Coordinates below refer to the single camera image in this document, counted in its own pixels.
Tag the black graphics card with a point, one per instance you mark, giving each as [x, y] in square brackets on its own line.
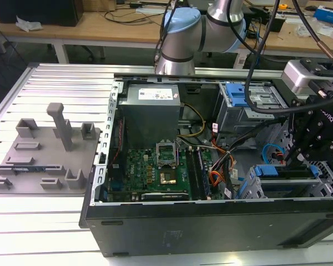
[165, 196]

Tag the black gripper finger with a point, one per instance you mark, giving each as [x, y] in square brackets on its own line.
[316, 153]
[301, 124]

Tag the hard disk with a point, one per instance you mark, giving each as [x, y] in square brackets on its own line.
[266, 171]

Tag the blue cardboard box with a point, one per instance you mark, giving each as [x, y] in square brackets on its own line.
[330, 14]

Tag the grey power supply unit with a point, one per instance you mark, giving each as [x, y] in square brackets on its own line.
[150, 119]

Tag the brown cardboard box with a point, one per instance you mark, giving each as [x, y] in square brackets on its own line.
[109, 4]

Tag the small black box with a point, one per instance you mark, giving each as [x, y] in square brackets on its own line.
[277, 25]

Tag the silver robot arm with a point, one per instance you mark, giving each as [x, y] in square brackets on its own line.
[180, 41]

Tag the black PC case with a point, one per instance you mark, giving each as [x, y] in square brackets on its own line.
[211, 230]

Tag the grey parts rack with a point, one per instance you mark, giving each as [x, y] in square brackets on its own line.
[44, 160]

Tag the RAM stick with blue label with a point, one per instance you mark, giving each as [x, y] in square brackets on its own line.
[30, 169]

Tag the blue drive bay latch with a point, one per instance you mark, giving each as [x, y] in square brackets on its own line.
[236, 95]

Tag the grey metal disk bay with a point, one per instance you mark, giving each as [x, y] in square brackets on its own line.
[252, 185]

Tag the yellow tape roll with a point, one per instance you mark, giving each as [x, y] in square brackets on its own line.
[280, 7]

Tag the grey metal drive cage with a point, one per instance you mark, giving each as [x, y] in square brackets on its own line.
[233, 119]

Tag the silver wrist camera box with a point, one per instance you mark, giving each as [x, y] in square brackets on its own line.
[297, 76]

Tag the black RAM slot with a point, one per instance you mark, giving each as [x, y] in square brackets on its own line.
[191, 171]
[204, 174]

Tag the large black box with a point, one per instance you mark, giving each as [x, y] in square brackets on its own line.
[36, 11]

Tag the wooden desk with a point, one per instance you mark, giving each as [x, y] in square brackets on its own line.
[100, 27]

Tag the CPU socket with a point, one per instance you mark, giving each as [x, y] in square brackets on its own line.
[168, 178]

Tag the green motherboard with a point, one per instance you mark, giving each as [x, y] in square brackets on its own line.
[138, 163]

